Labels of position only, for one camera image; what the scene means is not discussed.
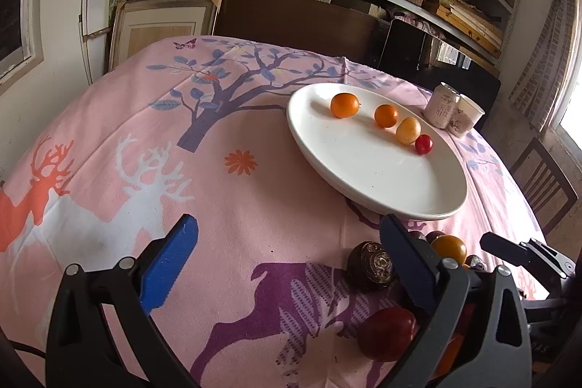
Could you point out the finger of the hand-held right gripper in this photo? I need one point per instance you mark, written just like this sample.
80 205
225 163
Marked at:
502 246

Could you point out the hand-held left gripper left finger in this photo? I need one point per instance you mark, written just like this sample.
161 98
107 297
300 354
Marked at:
170 265

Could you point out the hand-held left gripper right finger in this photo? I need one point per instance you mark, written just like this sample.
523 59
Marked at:
407 265

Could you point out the dark brown water chestnut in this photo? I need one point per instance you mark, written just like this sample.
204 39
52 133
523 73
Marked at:
475 262
434 236
370 265

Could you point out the yellow-orange mandarin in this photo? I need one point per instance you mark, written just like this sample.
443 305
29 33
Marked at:
450 249

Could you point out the red plum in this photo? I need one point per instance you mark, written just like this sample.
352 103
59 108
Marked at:
386 333

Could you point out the white oval plate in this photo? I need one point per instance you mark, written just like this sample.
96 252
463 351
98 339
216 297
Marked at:
377 170

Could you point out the dark wooden chair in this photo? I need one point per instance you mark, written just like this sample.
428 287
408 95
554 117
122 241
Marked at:
545 183

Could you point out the pink deer print tablecloth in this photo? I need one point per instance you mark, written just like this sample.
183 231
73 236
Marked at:
182 170

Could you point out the red cherry tomato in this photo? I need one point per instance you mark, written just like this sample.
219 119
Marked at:
423 144

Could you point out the pale yellow round fruit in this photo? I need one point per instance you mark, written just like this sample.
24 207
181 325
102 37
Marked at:
408 130

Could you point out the white paper cup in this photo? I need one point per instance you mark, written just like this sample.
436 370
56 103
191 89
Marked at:
466 115

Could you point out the medium orange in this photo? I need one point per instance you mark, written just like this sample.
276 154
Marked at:
386 115

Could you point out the pink drink can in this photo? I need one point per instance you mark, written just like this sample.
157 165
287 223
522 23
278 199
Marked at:
440 106

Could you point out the bright side window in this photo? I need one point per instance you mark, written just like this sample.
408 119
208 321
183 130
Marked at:
574 97

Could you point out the large orange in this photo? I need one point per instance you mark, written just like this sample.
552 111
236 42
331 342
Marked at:
344 105

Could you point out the glossy black cabinet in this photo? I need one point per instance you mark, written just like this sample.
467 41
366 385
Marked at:
436 51

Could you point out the wooden framed panel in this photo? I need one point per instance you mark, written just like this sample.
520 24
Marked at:
159 29

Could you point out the dark brown wooden cabinet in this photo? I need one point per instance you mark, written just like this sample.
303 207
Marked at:
291 24

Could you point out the white framed window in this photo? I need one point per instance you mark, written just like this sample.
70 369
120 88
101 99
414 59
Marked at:
13 6

